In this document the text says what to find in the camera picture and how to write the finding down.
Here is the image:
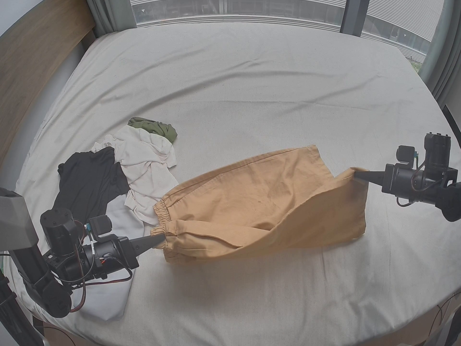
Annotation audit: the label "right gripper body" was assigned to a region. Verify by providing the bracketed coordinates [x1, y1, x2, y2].
[382, 162, 438, 203]

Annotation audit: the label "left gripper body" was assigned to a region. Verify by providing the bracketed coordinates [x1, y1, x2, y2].
[82, 236, 140, 279]

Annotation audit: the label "tan shorts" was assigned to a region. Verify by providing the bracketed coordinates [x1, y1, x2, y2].
[150, 144, 369, 264]

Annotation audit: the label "bed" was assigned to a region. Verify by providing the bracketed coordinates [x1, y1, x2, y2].
[0, 0, 461, 346]

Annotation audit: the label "pale grey garment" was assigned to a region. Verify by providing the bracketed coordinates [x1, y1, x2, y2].
[74, 196, 159, 321]

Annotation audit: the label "black garment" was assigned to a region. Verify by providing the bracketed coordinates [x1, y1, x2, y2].
[52, 151, 130, 230]

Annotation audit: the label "cream garment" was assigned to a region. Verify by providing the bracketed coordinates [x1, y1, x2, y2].
[91, 125, 181, 226]

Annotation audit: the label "green garment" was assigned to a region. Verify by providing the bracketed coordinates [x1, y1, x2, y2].
[128, 117, 178, 145]

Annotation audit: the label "grey-green curtain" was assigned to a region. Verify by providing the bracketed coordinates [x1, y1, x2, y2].
[419, 0, 461, 104]
[67, 0, 137, 37]

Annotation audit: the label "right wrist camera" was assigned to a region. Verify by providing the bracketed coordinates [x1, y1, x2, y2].
[396, 145, 418, 167]

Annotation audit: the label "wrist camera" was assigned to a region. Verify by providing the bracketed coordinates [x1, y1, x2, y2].
[86, 215, 113, 241]
[396, 145, 418, 167]

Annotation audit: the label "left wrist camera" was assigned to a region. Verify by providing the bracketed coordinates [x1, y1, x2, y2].
[86, 215, 113, 241]

